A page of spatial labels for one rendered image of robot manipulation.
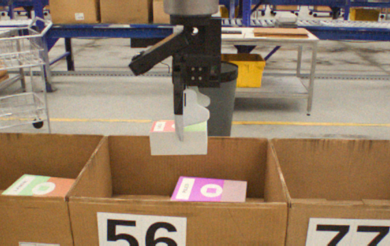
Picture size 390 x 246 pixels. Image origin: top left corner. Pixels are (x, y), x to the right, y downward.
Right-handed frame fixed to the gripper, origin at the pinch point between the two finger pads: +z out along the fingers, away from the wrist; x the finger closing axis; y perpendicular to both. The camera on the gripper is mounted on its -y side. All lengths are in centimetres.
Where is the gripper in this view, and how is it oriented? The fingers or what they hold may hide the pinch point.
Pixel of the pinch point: (179, 127)
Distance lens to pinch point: 75.2
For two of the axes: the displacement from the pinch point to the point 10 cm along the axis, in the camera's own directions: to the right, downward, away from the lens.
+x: 0.5, -3.6, 9.3
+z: 0.0, 9.3, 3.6
